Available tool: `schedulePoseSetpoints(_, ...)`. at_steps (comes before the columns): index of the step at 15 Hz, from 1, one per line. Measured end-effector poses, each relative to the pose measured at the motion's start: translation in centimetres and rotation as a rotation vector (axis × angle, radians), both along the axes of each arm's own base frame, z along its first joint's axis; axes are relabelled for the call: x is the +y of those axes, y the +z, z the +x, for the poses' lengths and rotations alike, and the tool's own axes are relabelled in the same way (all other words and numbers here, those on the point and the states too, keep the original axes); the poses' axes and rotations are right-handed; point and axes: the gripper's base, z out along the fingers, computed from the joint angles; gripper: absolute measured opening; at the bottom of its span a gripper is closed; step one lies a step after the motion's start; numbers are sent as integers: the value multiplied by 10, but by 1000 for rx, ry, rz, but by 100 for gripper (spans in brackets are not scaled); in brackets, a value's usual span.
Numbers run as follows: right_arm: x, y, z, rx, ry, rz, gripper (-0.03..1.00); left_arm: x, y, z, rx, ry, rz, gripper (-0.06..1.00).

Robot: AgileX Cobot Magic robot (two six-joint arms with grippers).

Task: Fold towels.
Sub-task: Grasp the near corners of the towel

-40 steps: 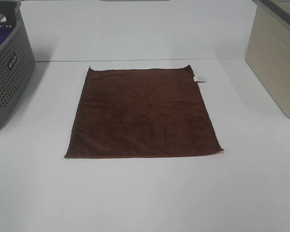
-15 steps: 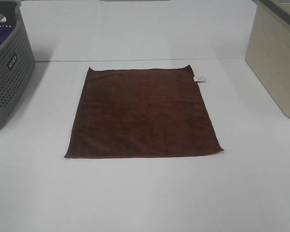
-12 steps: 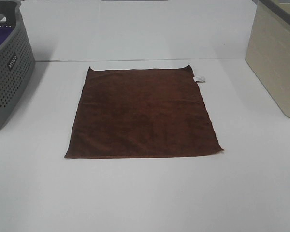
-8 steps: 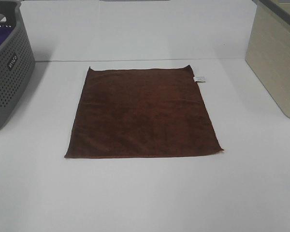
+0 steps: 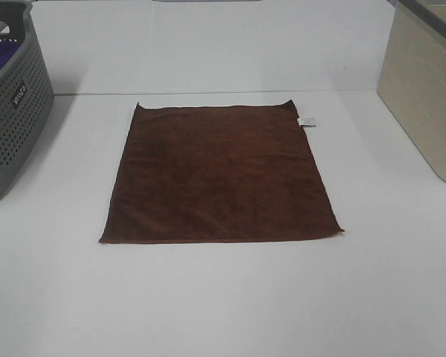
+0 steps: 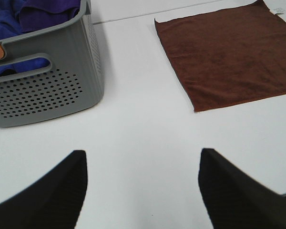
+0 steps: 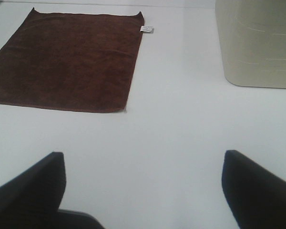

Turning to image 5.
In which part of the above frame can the brown towel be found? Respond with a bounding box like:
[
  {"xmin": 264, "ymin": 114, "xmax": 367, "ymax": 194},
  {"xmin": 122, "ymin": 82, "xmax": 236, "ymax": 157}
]
[{"xmin": 100, "ymin": 101, "xmax": 341, "ymax": 244}]

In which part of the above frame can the beige storage bin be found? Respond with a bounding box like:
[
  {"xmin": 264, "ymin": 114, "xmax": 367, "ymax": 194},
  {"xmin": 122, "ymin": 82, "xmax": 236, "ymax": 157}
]
[{"xmin": 377, "ymin": 1, "xmax": 446, "ymax": 182}]

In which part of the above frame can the grey perforated laundry basket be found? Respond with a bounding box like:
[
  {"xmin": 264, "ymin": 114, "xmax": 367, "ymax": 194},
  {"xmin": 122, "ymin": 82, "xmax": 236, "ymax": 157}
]
[{"xmin": 0, "ymin": 1, "xmax": 54, "ymax": 198}]

